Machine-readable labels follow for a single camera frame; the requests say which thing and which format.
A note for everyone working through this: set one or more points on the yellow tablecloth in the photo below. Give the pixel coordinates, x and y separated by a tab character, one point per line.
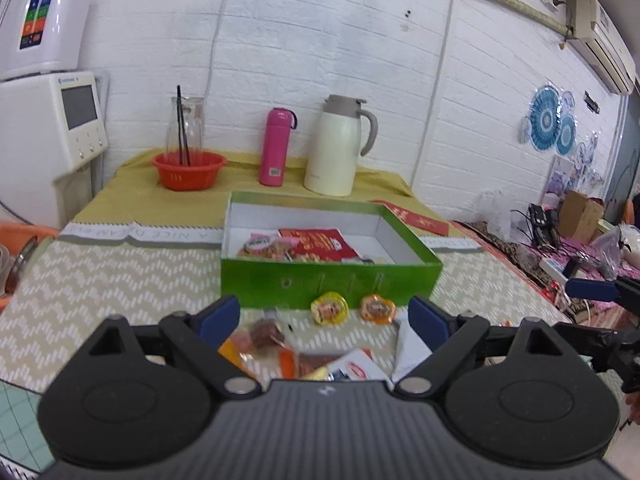
140	200

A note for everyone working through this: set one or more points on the clear plastic bag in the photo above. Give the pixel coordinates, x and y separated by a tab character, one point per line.
497	215

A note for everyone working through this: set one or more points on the brown cardboard box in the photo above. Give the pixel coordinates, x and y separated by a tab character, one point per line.
577	215

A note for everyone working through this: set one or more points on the dark patterned blanket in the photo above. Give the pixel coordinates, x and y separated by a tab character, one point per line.
505	255

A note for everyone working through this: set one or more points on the orange jelly cup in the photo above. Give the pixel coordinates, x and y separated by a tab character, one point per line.
377	308

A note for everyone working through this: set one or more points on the white water purifier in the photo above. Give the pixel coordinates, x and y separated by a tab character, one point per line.
47	15

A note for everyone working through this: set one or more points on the cream thermal jug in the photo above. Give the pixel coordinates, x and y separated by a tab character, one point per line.
332	155

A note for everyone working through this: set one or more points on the green cardboard box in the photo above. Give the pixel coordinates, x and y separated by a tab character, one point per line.
320	275

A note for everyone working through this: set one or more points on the white appliance with screen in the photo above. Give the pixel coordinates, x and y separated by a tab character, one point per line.
45	135

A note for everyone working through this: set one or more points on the red envelope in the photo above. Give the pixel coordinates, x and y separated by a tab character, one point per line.
415	217

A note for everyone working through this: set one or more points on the yellow jelly cup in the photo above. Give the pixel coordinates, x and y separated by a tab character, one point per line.
329	308

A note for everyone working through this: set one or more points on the blue wall doilies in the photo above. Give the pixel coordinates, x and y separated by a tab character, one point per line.
545	120

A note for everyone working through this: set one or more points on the red and white snack packet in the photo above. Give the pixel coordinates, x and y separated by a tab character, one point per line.
350	365

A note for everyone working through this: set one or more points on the clear bag of dark candy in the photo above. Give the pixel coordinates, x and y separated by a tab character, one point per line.
265	332

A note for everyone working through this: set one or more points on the orange plastic basket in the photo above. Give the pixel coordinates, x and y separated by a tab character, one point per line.
25	232

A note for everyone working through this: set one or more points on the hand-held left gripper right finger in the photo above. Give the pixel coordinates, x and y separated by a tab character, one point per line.
425	316

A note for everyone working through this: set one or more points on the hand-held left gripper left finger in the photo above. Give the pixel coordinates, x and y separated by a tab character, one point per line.
222	314

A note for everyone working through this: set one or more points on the orange snack packet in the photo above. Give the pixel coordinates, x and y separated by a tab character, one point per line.
235	357

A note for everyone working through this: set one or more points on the nut snack packet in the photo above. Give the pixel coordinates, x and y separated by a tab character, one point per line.
262	247

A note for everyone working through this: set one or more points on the black chopsticks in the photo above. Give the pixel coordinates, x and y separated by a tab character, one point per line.
181	130

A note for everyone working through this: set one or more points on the pink thermos bottle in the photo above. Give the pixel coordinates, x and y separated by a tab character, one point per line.
275	150

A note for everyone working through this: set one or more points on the metal pot lid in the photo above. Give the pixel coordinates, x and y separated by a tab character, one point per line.
25	255

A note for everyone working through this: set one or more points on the white power strip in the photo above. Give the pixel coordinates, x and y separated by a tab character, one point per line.
552	267

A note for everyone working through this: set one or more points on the red plastic bowl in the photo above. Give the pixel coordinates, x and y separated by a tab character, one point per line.
187	172

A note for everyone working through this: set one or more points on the white air conditioner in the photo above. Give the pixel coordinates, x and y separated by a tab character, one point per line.
597	35

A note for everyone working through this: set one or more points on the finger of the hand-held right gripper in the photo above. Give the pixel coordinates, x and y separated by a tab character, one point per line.
590	288
585	336

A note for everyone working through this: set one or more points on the glass carafe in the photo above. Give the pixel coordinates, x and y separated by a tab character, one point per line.
192	125

